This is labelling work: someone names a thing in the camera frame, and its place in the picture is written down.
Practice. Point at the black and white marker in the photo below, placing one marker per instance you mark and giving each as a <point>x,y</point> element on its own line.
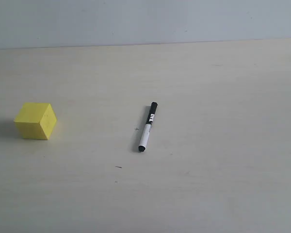
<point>146,132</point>

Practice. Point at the yellow foam cube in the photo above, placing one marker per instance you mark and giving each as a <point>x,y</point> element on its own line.
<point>35,120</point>

